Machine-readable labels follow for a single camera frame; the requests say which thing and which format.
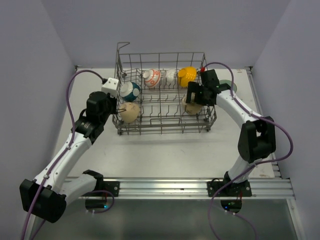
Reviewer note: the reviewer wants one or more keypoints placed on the cream bowl bird drawing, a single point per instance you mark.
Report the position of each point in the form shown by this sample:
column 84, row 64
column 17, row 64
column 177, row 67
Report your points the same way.
column 129, row 112

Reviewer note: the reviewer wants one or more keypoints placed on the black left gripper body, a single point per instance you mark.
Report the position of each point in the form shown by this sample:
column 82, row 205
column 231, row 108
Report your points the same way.
column 111, row 107

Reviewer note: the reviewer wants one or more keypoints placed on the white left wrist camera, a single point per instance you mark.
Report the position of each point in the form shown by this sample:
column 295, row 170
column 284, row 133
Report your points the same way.
column 110, row 86

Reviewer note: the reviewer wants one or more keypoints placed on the mint green flower bowl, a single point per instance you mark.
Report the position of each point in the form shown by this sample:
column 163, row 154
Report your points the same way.
column 229, row 83

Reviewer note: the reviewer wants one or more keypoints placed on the small white bowl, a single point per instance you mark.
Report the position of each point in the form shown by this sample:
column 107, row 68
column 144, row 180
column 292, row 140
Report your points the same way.
column 169, row 76

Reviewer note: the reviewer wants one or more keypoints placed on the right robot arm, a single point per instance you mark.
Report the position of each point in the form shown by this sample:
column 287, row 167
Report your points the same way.
column 237, row 177

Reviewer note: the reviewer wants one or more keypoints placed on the aluminium side rail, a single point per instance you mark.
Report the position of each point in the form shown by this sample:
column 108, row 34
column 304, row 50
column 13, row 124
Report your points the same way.
column 257, row 141

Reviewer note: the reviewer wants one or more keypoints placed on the grey wire dish rack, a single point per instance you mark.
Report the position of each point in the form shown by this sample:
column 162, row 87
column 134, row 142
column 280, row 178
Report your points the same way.
column 161, row 110

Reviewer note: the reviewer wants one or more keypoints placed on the aluminium front rail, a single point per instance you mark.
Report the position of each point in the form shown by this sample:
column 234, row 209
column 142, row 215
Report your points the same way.
column 199, row 189

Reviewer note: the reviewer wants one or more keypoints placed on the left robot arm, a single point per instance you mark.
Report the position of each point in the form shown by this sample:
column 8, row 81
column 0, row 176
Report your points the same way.
column 47, row 195

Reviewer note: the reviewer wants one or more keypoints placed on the white bowl orange pattern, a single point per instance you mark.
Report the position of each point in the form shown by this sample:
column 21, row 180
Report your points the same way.
column 151, row 77

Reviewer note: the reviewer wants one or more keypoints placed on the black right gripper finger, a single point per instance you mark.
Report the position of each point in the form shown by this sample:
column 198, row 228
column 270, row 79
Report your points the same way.
column 194, row 87
column 190, row 97

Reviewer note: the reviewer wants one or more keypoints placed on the beige bowl olive drawing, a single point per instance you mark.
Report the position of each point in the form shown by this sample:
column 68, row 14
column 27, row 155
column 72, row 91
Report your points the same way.
column 190, row 108

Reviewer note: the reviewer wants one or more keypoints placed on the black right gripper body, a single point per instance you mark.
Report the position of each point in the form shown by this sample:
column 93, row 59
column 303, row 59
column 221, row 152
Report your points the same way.
column 202, row 97

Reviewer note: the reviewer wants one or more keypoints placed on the teal and white bowl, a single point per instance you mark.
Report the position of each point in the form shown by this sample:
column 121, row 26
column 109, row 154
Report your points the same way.
column 129, row 91

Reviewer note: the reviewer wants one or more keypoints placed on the yellow ribbed bowl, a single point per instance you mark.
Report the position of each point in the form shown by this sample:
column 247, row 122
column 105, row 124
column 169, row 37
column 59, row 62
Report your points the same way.
column 186, row 75

